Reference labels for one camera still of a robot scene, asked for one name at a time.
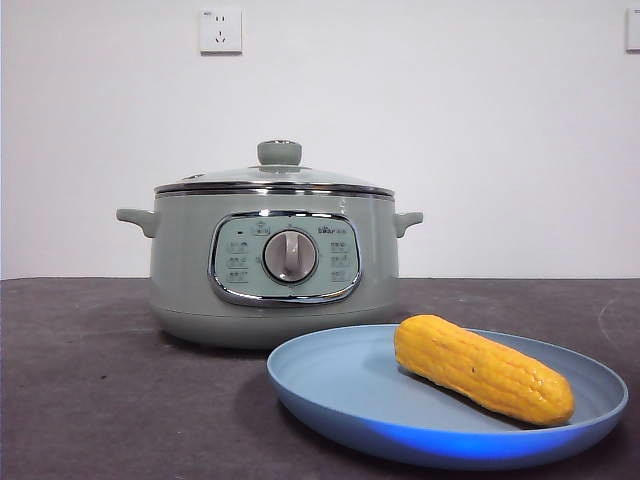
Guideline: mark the glass lid with green knob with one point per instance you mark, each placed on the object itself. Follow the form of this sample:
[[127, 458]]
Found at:
[[280, 152]]

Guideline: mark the yellow corn cob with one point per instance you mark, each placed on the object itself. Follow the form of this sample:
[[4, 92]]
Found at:
[[475, 370]]

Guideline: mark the pale green electric steamer pot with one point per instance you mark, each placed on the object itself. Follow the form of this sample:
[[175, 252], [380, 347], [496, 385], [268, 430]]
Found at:
[[185, 260]]

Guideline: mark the blue round plate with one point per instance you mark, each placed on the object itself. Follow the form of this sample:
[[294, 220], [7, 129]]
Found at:
[[340, 380]]

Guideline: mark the white wall socket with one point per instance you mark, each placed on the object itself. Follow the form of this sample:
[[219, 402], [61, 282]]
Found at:
[[221, 31]]

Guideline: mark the white wall plate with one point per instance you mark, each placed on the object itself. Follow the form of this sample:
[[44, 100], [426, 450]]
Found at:
[[634, 30]]

